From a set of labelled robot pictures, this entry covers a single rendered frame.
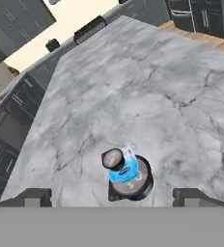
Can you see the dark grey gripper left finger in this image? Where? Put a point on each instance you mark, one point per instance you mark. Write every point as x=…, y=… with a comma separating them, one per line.
x=36, y=195

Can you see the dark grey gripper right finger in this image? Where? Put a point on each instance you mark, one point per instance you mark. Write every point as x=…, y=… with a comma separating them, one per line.
x=188, y=195

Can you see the large black yogurt container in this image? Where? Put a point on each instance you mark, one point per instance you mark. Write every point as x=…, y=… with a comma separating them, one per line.
x=144, y=180

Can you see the blue white yogurt container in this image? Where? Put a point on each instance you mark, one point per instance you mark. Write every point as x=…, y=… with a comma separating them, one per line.
x=125, y=170

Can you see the small black yogurt container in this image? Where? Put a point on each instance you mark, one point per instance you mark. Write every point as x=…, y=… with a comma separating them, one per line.
x=112, y=159

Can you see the dark grey oven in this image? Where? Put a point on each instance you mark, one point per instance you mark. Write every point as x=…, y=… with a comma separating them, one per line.
x=7, y=128

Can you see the dark grey base cupboards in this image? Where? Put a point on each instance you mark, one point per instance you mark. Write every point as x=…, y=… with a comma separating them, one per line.
x=23, y=96

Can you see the small brown object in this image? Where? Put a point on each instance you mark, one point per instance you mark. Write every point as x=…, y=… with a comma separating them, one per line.
x=14, y=71

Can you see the small black pot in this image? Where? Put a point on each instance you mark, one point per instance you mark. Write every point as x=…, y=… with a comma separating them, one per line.
x=52, y=45

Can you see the black hob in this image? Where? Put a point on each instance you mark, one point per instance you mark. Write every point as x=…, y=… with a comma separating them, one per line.
x=89, y=29

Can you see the dark grey tall cupboards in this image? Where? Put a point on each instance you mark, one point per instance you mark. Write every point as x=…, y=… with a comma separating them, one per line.
x=201, y=16

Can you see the dark grey wall cupboards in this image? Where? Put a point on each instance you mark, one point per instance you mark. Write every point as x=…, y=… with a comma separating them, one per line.
x=19, y=22

